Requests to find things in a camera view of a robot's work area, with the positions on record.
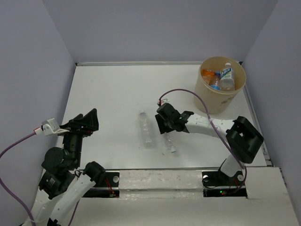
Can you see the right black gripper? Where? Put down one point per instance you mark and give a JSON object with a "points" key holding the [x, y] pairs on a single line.
{"points": [[162, 127]]}

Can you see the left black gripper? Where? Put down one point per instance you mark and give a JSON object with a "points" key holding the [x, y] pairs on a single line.
{"points": [[91, 120]]}

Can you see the clear bottle blue cap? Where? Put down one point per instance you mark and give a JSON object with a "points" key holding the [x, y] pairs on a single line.
{"points": [[169, 144]]}

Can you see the clear bottle without cap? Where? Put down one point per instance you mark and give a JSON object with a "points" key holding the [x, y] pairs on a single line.
{"points": [[146, 130]]}

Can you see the blue label small bottle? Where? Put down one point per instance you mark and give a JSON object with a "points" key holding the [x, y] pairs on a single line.
{"points": [[215, 81]]}

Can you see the orange bottle white cap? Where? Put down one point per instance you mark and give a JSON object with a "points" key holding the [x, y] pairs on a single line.
{"points": [[207, 75]]}

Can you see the green label water bottle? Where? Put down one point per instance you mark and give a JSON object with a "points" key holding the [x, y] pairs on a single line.
{"points": [[227, 80]]}

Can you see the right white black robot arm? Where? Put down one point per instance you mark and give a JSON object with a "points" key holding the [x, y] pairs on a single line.
{"points": [[239, 135]]}

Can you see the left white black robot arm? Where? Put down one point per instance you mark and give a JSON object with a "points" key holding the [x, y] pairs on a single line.
{"points": [[60, 188]]}

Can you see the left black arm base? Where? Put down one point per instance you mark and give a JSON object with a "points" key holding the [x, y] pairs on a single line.
{"points": [[108, 188]]}

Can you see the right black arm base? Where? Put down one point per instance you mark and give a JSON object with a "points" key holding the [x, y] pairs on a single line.
{"points": [[218, 183]]}

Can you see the beige round bin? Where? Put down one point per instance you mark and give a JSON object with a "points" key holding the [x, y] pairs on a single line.
{"points": [[217, 101]]}

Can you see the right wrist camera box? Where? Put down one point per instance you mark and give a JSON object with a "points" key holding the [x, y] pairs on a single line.
{"points": [[162, 101]]}

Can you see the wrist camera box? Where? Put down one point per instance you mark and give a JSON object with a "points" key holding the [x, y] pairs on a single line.
{"points": [[162, 101], [49, 127]]}

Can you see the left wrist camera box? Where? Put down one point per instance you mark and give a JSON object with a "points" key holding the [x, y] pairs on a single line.
{"points": [[49, 127]]}

